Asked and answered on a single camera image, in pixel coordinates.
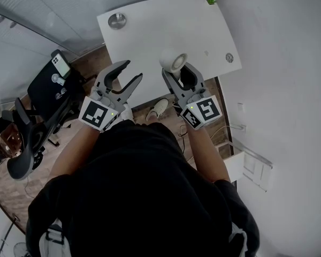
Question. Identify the person's left white shoe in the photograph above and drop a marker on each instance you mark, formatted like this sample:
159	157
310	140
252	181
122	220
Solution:
126	112

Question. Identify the white wall socket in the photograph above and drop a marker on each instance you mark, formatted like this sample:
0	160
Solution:
243	127

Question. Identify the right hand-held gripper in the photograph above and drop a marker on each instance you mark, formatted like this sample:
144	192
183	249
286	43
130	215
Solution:
206	110

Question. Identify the person's left forearm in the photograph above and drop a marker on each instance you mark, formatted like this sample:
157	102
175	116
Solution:
72	154

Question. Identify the white folding chair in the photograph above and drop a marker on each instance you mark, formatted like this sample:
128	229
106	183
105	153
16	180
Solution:
232	165

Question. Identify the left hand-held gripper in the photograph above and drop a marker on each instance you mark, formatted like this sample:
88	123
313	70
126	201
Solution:
93	112

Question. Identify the person's white shoe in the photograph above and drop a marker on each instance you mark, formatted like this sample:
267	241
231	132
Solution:
126	112
157	108

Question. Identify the round metal dish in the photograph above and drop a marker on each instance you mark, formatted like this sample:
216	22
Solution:
117	21

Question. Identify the black tripod stand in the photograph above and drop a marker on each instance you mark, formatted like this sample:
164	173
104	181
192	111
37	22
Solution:
15	219

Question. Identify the person's right forearm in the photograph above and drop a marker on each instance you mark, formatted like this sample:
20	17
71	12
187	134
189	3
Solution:
207	154

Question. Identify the white smartphone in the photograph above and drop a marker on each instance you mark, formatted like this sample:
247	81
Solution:
61	65

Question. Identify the person's right white shoe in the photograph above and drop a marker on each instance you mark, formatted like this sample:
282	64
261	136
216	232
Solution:
157	108

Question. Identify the white wall switch plate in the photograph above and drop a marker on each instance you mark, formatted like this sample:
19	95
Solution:
240	107

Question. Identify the brown translucent bag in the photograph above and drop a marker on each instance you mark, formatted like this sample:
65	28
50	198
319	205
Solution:
10	140

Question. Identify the person's black shirt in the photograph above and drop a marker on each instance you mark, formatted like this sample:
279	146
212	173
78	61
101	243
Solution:
139	197

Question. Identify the white desk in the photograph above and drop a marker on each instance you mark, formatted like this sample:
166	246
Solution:
160	31

